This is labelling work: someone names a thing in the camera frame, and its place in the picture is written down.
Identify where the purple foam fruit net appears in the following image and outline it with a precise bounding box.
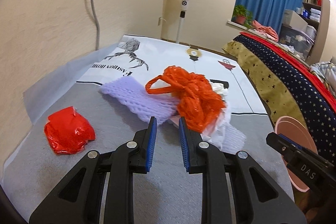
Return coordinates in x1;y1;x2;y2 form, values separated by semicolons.
100;76;179;125

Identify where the wooden bookshelf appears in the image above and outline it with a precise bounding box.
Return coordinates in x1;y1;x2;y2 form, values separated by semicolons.
302;0;330;64

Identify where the grey cardboard box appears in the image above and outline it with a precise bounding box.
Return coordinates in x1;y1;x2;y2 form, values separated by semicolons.
282;9;307;32

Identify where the red crumpled plastic bag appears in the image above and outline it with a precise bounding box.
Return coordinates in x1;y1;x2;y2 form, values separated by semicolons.
44;106;96;155

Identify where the printed grey white mat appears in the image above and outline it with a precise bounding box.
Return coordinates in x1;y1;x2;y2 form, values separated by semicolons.
1;37;293;223

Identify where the pink clothes pile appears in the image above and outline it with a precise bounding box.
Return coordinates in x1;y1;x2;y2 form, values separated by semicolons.
252;20;278;42

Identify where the white foam sheet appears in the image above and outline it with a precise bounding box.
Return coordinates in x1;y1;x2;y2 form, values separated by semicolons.
222;124;247;154

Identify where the clear storage bin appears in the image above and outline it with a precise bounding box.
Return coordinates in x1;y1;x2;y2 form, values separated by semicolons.
278;24;314;61

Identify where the orange plastic bag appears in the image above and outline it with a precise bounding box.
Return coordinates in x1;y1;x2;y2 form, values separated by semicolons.
145;65;226;133

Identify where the striped plaid quilt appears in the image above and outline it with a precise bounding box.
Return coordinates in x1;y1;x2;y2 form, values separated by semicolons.
309;62;336;97

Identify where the bed with starry blanket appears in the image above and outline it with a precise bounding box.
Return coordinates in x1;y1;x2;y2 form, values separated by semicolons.
223;32;335;163

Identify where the pink trash bin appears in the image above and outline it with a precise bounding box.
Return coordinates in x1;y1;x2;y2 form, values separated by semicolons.
274;116;318;193

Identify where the potted green plant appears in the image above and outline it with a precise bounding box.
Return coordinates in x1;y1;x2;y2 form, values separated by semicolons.
232;5;253;29

